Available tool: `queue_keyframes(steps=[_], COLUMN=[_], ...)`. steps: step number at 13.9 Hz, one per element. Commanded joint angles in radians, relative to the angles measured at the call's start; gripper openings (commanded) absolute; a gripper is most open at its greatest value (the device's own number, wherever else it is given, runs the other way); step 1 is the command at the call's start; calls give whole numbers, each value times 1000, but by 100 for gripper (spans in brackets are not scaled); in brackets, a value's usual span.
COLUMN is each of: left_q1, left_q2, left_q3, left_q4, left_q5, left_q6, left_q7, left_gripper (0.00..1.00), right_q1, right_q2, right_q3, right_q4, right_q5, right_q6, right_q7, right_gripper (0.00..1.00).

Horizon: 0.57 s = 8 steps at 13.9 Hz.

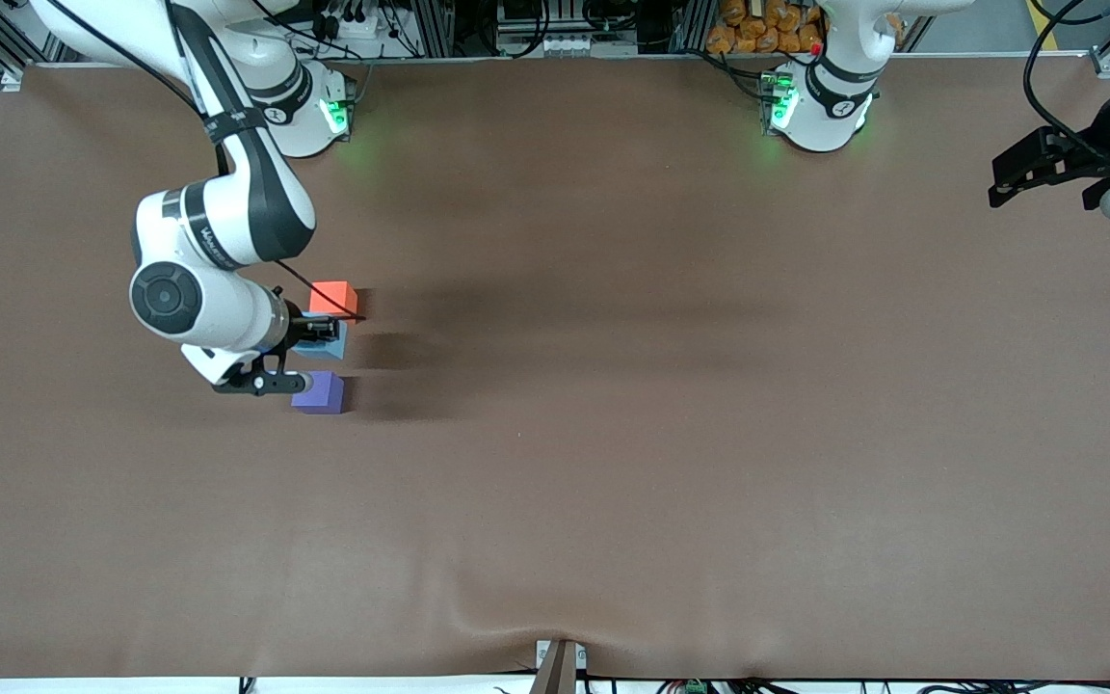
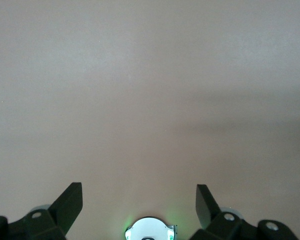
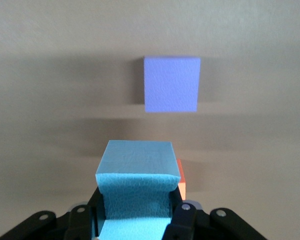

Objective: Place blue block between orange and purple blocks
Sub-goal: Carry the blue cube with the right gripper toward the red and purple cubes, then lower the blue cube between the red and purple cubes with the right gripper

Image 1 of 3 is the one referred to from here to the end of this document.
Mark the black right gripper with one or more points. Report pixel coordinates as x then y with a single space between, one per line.
302 330

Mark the light blue foam block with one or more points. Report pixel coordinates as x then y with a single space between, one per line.
329 351

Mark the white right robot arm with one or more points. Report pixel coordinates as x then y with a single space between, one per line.
218 222

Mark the bag of orange items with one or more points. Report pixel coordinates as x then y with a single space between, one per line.
757 29

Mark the white terminal block row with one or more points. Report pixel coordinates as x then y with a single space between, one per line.
565 44

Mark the brown table mat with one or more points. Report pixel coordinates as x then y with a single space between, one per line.
613 501

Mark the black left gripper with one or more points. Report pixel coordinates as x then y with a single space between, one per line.
1097 157

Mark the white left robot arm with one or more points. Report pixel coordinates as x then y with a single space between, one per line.
825 125

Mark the white power strip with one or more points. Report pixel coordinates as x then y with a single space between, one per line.
355 23

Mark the orange foam block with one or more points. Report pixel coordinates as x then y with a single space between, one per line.
333 297

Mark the purple foam block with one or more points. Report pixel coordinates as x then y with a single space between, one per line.
326 393

